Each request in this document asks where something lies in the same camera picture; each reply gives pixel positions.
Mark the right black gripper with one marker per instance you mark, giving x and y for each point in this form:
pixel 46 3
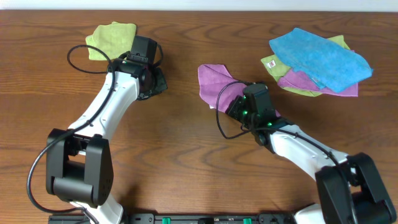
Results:
pixel 234 106

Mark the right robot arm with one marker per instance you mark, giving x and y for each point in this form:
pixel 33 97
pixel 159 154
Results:
pixel 350 188

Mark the purple microfiber cloth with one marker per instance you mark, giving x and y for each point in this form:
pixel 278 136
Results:
pixel 212 79

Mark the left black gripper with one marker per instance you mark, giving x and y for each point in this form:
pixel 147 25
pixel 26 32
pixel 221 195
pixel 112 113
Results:
pixel 158 83

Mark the folded light green cloth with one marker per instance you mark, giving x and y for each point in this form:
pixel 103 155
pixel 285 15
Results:
pixel 113 39

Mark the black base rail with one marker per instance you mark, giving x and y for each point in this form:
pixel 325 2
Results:
pixel 262 218

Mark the blue microfiber cloth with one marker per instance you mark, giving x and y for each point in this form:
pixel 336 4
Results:
pixel 330 64

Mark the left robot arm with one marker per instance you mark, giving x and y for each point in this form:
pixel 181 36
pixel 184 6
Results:
pixel 79 167

